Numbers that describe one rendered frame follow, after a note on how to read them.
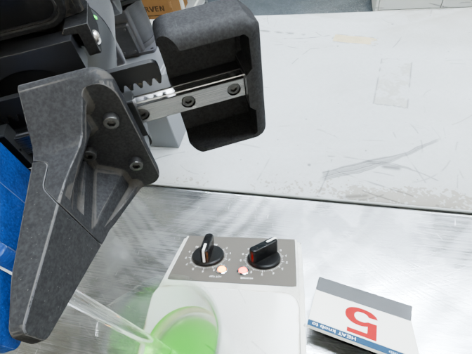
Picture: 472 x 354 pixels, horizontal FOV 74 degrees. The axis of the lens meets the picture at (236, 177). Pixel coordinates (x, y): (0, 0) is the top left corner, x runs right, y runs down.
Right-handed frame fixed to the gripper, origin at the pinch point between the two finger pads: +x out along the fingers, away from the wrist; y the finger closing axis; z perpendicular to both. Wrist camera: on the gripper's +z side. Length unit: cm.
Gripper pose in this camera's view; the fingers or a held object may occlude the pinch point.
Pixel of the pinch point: (31, 230)
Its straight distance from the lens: 12.3
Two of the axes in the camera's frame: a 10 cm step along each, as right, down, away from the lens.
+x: 2.6, 7.4, -6.2
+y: 9.6, -2.8, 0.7
